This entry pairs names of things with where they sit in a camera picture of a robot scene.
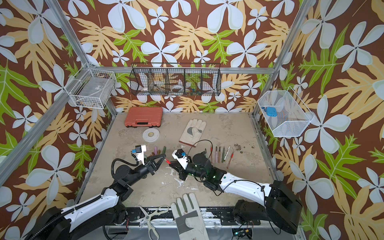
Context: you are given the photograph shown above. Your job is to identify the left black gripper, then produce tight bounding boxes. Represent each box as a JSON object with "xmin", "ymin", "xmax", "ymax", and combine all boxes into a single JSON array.
[{"xmin": 126, "ymin": 152, "xmax": 164, "ymax": 188}]

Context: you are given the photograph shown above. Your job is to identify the pink fountain pen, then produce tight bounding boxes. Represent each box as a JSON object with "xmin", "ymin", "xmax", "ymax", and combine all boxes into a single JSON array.
[{"xmin": 215, "ymin": 146, "xmax": 219, "ymax": 163}]

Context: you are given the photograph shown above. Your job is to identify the brown fountain pen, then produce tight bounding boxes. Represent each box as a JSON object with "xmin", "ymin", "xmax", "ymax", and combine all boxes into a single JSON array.
[{"xmin": 217, "ymin": 147, "xmax": 222, "ymax": 163}]

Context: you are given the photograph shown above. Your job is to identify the dark green pen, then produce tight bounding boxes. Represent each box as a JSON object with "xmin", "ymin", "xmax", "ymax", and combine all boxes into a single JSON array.
[{"xmin": 221, "ymin": 147, "xmax": 226, "ymax": 163}]

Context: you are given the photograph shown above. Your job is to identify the brown capped white marker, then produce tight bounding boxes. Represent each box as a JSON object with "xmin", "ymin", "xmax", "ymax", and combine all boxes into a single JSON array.
[{"xmin": 224, "ymin": 146, "xmax": 231, "ymax": 162}]

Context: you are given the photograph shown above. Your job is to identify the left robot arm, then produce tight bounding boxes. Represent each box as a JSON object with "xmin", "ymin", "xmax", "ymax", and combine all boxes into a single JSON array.
[{"xmin": 26, "ymin": 154, "xmax": 166, "ymax": 240}]

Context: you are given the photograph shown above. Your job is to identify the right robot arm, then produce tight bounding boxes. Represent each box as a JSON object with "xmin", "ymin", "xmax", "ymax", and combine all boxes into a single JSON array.
[{"xmin": 170, "ymin": 149, "xmax": 303, "ymax": 235}]

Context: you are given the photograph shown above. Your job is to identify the beige work glove far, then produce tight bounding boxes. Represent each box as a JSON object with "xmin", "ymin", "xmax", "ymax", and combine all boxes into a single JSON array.
[{"xmin": 179, "ymin": 119, "xmax": 207, "ymax": 147}]

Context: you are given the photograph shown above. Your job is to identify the beige work glove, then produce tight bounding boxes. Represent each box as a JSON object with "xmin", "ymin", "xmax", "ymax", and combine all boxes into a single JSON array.
[
  {"xmin": 171, "ymin": 193, "xmax": 209, "ymax": 240},
  {"xmin": 179, "ymin": 119, "xmax": 207, "ymax": 147}
]

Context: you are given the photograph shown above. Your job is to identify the red plastic tool case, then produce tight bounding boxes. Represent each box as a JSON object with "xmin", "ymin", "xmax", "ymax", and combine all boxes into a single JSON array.
[{"xmin": 124, "ymin": 107, "xmax": 163, "ymax": 128}]

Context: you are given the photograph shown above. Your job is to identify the beige work glove near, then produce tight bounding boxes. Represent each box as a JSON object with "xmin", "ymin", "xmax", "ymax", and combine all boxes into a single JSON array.
[{"xmin": 171, "ymin": 193, "xmax": 209, "ymax": 240}]

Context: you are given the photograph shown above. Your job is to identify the white tape roll in basket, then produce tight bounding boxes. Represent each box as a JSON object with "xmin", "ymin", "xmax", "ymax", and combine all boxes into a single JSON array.
[{"xmin": 171, "ymin": 85, "xmax": 184, "ymax": 93}]

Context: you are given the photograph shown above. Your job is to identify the blue object in basket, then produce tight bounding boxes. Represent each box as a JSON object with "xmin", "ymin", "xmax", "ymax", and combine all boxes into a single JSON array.
[{"xmin": 266, "ymin": 107, "xmax": 278, "ymax": 117}]

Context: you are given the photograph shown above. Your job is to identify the white mesh basket right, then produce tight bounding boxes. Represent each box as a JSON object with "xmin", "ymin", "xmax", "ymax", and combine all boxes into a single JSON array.
[{"xmin": 258, "ymin": 88, "xmax": 315, "ymax": 138}]

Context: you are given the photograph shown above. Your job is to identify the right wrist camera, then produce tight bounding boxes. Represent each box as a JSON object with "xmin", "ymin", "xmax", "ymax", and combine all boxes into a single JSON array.
[{"xmin": 172, "ymin": 149, "xmax": 190, "ymax": 170}]

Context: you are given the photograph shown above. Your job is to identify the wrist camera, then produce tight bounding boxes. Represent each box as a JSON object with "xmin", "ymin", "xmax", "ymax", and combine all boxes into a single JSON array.
[
  {"xmin": 172, "ymin": 149, "xmax": 190, "ymax": 170},
  {"xmin": 132, "ymin": 145, "xmax": 147, "ymax": 165}
]

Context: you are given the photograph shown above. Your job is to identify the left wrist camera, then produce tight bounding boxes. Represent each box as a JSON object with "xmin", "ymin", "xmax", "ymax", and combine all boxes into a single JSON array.
[{"xmin": 132, "ymin": 145, "xmax": 147, "ymax": 165}]

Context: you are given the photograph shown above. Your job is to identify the white handled scissors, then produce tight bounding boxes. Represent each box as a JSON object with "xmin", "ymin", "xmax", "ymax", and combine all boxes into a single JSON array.
[{"xmin": 131, "ymin": 205, "xmax": 170, "ymax": 240}]

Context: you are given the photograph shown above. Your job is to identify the black wire basket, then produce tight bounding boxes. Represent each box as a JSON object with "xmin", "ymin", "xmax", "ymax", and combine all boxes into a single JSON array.
[{"xmin": 128, "ymin": 63, "xmax": 222, "ymax": 96}]

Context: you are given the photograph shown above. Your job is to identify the white wire basket left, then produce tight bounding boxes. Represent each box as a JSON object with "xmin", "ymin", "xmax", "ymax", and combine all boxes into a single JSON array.
[{"xmin": 66, "ymin": 65, "xmax": 117, "ymax": 109}]

